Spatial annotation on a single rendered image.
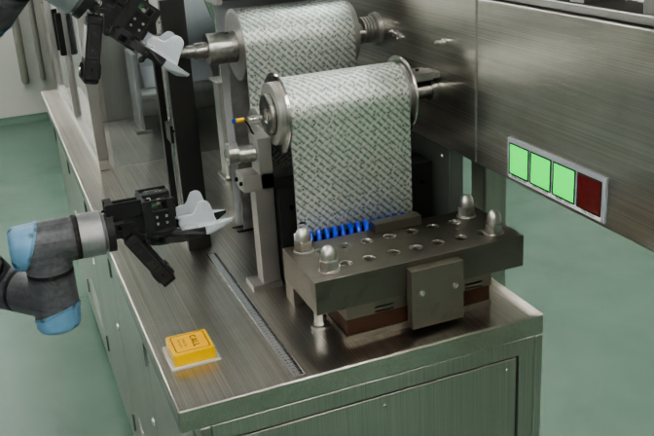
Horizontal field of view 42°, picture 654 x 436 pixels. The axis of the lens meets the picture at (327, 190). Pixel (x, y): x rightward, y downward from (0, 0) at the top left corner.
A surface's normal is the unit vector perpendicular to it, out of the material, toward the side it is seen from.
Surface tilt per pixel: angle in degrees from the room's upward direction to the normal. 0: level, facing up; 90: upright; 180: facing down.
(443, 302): 90
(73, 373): 0
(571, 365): 0
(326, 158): 90
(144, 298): 0
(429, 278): 90
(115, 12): 90
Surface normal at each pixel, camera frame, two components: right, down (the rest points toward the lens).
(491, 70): -0.93, 0.18
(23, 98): 0.38, 0.29
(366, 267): -0.06, -0.94
